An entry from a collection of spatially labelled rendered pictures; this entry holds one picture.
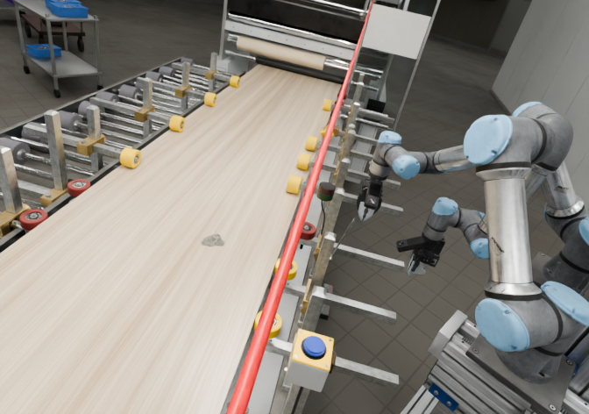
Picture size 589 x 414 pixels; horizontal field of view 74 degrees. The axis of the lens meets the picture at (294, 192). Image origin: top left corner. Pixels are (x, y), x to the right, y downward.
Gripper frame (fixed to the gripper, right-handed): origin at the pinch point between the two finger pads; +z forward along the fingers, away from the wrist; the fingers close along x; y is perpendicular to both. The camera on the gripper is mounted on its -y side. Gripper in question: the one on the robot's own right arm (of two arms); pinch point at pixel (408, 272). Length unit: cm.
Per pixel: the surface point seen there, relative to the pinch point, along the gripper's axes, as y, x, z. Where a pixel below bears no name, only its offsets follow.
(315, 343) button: -36, -80, -41
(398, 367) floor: 24, 21, 83
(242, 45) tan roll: -146, 225, -21
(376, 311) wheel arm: -12.7, -25.9, 0.3
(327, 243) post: -36, -31, -26
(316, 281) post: -36.0, -30.8, -10.2
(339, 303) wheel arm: -25.9, -26.6, 0.6
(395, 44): -16, 222, -52
